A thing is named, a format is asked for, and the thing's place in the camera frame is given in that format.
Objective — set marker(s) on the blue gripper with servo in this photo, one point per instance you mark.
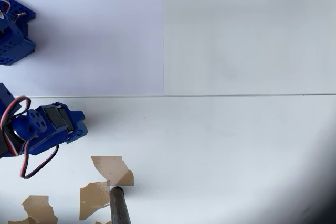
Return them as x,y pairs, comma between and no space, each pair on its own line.
63,120

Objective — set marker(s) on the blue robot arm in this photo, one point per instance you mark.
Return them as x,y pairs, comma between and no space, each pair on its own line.
13,40

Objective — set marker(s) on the beige torn tape piece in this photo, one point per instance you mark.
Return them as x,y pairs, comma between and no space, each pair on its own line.
42,208
92,200
110,167
23,221

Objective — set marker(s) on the dark metal stand leg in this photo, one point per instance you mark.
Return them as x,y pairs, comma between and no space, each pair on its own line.
119,205

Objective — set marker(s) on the white paper sheet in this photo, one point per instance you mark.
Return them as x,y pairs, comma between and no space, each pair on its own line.
99,32

